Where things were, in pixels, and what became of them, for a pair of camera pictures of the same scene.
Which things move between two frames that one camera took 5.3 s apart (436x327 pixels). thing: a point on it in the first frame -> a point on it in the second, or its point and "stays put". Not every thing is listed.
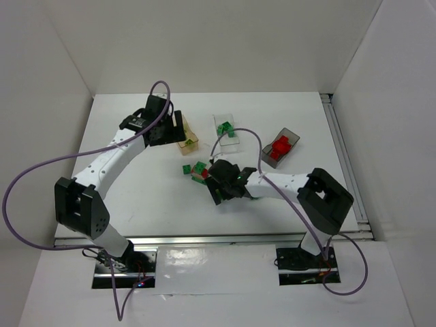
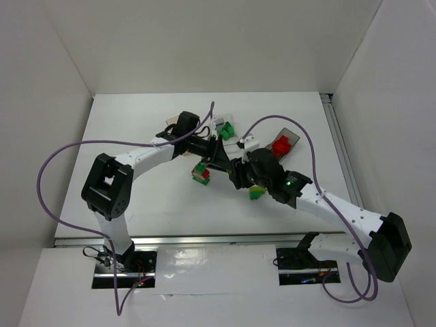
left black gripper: x=178 y=126 -> x=217 y=152
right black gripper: x=214 y=188 -> x=236 y=176
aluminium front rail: x=209 y=241 stays put
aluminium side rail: x=362 y=219 stays put
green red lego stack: x=199 y=173 stays put
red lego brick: x=281 y=147 stays put
